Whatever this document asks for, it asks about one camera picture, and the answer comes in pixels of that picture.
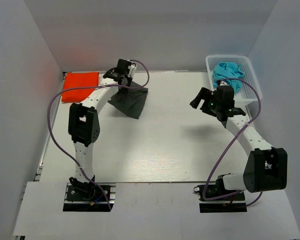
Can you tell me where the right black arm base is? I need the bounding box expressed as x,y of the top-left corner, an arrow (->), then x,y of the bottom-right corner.
193,183 -> 247,214

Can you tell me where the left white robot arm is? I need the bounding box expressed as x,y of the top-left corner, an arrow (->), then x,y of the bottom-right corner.
68,59 -> 137,200

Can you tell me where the folded orange t-shirt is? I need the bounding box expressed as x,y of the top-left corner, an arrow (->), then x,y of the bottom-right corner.
61,72 -> 99,103

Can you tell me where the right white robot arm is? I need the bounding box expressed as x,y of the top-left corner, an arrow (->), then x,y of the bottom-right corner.
190,85 -> 288,201

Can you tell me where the dark grey t-shirt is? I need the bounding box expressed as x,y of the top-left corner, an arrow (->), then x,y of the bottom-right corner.
108,81 -> 148,120

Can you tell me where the white plastic basket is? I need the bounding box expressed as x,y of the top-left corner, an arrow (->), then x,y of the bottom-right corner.
205,54 -> 262,106

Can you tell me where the crumpled light blue t-shirt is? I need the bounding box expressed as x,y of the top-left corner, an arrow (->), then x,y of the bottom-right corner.
212,62 -> 246,94

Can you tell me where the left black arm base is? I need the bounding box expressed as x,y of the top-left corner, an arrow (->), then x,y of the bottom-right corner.
62,183 -> 111,213

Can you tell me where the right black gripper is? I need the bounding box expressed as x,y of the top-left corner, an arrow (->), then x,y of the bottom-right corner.
190,87 -> 222,117

